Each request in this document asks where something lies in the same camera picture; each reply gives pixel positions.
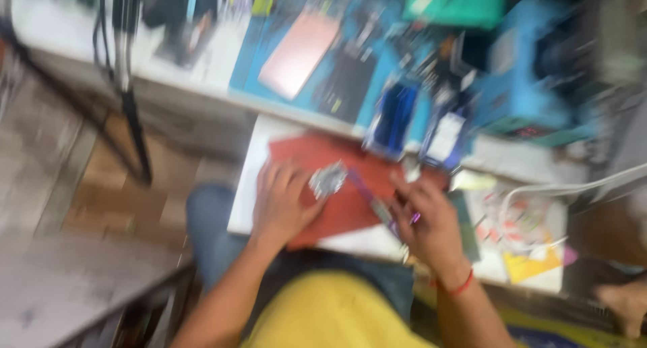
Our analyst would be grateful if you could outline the pink phone back cover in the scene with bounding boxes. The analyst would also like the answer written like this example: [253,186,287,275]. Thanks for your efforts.
[258,9,342,102]

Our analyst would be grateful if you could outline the person's left hand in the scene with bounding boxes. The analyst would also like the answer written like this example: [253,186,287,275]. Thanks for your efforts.
[251,159,329,249]

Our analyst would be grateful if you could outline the red thread bracelet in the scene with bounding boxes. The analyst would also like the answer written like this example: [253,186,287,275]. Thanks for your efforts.
[431,268,475,296]

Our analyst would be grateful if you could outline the green cutting mat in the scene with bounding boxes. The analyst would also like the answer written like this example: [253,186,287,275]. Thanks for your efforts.
[403,0,509,30]

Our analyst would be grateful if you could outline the blue soldering station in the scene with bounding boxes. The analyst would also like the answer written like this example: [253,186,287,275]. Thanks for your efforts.
[470,0,597,146]

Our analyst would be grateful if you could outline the blue phone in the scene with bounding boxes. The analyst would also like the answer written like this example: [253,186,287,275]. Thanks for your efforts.
[363,80,420,162]

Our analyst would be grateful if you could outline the person's yellow shirt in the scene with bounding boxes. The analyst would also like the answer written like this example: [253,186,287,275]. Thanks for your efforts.
[242,269,438,348]

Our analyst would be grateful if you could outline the black phone board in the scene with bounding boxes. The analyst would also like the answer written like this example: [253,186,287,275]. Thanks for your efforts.
[312,47,379,124]

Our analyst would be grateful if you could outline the silver metal part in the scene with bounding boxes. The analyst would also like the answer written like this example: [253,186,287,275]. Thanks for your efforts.
[308,161,349,199]

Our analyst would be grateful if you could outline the black device with cable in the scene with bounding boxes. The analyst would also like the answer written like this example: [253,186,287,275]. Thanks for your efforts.
[142,0,219,69]

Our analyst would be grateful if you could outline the blue repair mat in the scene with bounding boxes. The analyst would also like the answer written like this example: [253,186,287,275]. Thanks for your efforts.
[228,4,486,146]

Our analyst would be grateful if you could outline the phone with white label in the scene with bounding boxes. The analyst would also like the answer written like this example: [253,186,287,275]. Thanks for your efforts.
[420,105,473,173]

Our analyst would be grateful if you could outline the red work mat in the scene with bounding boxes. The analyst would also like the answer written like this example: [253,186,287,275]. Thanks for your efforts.
[268,134,451,251]

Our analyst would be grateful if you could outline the white cable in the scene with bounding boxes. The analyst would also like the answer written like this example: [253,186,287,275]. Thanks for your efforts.
[498,161,647,222]

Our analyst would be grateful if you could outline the purple handled screwdriver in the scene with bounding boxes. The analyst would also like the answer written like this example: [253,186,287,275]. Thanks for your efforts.
[348,168,421,237]

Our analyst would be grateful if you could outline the yellow paper sheet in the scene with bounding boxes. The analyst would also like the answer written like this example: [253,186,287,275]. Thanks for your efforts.
[503,237,563,285]

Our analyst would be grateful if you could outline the pile of small colourful parts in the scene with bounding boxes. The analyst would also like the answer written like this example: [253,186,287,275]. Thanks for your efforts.
[472,188,562,255]

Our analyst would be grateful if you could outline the white pull-out board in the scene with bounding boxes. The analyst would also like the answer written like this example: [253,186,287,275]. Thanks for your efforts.
[226,114,567,294]

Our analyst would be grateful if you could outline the person's right hand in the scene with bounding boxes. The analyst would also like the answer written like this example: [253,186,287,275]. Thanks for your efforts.
[388,172,471,279]

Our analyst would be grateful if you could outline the black tripod stand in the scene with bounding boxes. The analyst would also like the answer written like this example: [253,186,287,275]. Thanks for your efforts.
[92,0,153,187]

